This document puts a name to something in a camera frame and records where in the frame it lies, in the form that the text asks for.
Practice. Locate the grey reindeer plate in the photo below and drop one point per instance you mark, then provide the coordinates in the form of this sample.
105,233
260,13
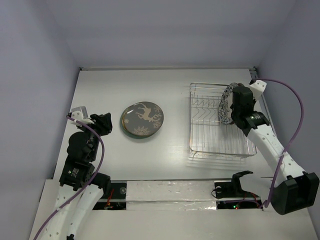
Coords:
147,111

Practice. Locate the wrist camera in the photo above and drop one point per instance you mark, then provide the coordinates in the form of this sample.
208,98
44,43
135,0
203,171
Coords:
257,87
79,114

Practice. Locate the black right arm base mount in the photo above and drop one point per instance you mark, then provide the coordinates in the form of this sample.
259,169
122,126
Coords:
231,188

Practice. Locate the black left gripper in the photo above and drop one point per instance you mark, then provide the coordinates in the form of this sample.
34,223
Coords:
102,121

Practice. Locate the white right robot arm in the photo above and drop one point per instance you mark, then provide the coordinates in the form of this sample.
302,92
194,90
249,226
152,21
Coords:
292,188

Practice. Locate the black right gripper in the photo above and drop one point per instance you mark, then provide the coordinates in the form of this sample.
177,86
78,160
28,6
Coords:
238,93

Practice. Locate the teal green plate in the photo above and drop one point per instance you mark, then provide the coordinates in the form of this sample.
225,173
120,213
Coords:
138,128

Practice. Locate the metal wire dish rack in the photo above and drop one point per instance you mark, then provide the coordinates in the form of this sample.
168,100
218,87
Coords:
208,137

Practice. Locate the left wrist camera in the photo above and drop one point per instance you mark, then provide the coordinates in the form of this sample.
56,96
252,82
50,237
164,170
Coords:
79,114

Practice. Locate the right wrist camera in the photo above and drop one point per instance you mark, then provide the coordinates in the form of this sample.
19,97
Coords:
257,87

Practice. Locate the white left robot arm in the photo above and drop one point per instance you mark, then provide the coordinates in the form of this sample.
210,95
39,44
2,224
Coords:
81,184

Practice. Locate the blue floral plate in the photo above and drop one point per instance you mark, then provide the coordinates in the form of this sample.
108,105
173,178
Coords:
224,108

